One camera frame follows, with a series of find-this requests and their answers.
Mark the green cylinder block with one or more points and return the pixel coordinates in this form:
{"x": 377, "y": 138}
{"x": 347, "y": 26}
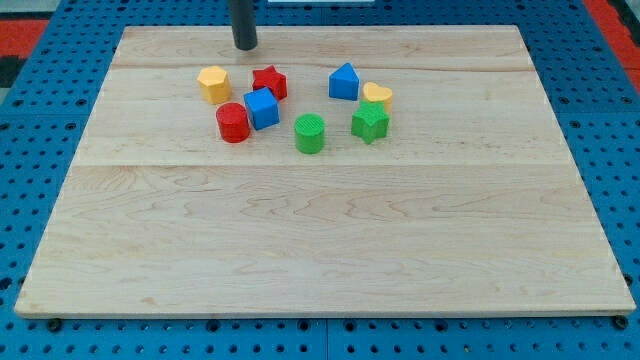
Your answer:
{"x": 309, "y": 133}

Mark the green star block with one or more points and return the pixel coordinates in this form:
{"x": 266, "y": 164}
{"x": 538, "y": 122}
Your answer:
{"x": 370, "y": 121}

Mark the blue cube block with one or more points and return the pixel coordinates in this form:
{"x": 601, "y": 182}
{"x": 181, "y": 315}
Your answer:
{"x": 262, "y": 108}

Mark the blue triangle block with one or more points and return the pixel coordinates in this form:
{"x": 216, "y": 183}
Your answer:
{"x": 344, "y": 83}

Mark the yellow heart block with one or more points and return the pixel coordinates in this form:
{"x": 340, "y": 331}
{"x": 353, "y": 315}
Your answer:
{"x": 373, "y": 92}

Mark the red cylinder block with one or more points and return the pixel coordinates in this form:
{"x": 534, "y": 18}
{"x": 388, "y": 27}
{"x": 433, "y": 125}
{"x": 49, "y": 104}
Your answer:
{"x": 232, "y": 122}

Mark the red star block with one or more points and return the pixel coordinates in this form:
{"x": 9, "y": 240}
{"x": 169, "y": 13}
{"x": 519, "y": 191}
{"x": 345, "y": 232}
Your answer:
{"x": 272, "y": 79}

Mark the yellow hexagon block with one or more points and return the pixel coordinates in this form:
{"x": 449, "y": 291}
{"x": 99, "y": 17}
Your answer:
{"x": 214, "y": 85}

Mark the light wooden board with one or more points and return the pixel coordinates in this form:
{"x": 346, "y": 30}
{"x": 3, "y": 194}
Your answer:
{"x": 471, "y": 206}

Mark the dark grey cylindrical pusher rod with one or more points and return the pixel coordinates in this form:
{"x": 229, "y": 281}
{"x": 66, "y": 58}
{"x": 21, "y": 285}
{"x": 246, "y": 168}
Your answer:
{"x": 244, "y": 31}

